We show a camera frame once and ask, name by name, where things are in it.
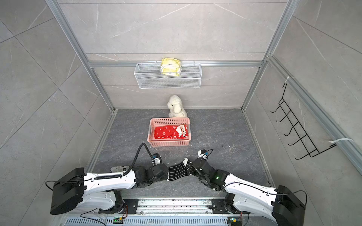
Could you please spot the yellow packet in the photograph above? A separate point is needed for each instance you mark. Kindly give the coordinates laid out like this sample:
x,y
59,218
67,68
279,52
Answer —
x,y
171,66

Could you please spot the red snowflake sock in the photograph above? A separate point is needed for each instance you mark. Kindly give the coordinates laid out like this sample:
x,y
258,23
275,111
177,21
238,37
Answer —
x,y
171,132

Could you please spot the black wall hook rack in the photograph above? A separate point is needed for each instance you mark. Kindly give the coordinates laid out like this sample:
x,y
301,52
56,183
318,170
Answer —
x,y
296,128

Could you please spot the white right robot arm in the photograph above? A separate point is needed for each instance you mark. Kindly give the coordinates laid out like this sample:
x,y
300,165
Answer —
x,y
280,204

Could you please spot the black white striped sock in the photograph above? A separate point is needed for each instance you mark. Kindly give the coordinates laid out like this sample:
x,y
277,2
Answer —
x,y
180,170

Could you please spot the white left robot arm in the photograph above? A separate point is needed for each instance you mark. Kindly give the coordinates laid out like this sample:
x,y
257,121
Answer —
x,y
79,189

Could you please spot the metal base rail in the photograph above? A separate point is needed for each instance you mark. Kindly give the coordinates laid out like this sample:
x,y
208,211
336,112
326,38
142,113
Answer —
x,y
192,211

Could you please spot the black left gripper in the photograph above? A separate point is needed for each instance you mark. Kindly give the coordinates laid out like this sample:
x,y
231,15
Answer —
x,y
165,177

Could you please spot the pink plastic basket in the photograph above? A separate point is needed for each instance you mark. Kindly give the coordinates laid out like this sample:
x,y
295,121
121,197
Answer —
x,y
156,122

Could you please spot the white wire wall basket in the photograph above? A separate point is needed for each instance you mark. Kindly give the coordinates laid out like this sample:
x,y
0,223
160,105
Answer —
x,y
150,76

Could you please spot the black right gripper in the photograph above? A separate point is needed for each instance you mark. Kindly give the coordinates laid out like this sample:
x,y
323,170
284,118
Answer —
x,y
192,168

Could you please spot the white plush toy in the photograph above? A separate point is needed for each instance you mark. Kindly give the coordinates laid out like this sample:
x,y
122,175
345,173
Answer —
x,y
175,107

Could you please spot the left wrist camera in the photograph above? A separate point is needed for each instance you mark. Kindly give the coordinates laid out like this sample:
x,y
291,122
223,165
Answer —
x,y
156,159

